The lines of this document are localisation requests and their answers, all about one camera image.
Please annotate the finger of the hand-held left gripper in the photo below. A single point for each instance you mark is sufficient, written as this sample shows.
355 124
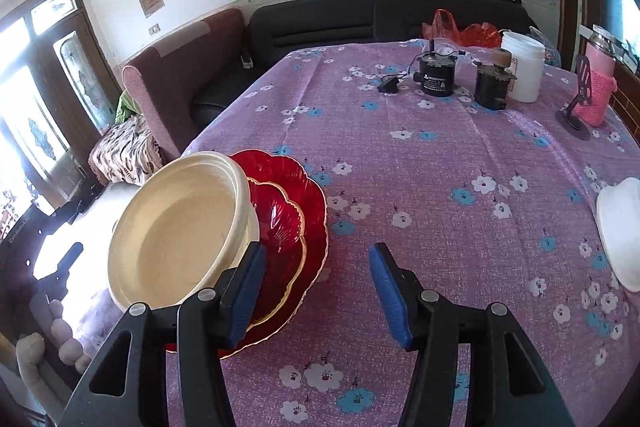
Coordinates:
67 259

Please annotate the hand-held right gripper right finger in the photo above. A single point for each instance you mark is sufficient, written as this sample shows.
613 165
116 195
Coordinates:
390 297

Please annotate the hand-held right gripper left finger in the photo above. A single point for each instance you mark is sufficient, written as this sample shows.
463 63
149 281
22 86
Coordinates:
247 292

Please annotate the small red glass plate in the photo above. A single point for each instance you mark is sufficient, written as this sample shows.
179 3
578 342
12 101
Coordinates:
280 227

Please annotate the cream bowl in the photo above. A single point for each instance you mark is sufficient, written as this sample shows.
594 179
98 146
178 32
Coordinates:
175 232

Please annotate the large red glass plate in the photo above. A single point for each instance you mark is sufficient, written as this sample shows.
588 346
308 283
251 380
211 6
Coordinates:
312 207

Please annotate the white foam bowl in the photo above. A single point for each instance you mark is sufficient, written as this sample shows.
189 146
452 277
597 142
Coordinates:
625 227

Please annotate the person's left hand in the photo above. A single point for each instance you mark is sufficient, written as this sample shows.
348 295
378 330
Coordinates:
45 357

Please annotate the purple floral tablecloth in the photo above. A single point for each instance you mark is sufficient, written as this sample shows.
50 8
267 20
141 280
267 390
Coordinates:
425 187

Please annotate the brown patterned cloth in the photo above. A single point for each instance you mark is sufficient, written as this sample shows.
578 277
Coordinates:
125 152

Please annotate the green cloth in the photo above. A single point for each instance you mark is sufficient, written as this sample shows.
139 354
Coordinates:
126 107

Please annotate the wooden glass door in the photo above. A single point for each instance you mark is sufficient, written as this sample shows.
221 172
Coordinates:
55 82

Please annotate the black power plug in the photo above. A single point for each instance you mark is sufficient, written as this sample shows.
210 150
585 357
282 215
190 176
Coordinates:
389 85

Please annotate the maroon armchair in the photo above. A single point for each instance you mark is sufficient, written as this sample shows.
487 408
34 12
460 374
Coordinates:
175 77

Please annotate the black pump motor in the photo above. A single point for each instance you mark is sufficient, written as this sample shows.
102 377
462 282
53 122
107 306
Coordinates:
436 77

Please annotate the dark motor with cork top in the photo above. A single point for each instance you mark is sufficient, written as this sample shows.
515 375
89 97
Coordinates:
490 89

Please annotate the black phone stand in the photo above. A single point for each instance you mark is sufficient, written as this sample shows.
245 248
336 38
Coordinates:
570 119

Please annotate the white plastic jar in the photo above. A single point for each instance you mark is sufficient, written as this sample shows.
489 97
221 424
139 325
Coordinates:
522 67

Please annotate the red plastic bag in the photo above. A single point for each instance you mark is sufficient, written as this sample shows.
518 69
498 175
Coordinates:
442 29

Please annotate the black sofa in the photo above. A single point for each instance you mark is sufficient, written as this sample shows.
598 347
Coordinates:
325 22

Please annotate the blue patterned bag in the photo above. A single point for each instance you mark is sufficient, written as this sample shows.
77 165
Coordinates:
547 52

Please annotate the bottle with pink knit sleeve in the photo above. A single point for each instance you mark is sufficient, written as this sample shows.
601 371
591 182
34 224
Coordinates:
597 92

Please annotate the brick-patterned wooden cabinet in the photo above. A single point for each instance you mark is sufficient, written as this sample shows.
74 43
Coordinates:
627 97

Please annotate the frosted glass window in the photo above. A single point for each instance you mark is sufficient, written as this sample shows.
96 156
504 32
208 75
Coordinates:
622 2

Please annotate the small wall plaque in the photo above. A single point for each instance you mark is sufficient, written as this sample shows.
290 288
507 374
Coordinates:
150 0

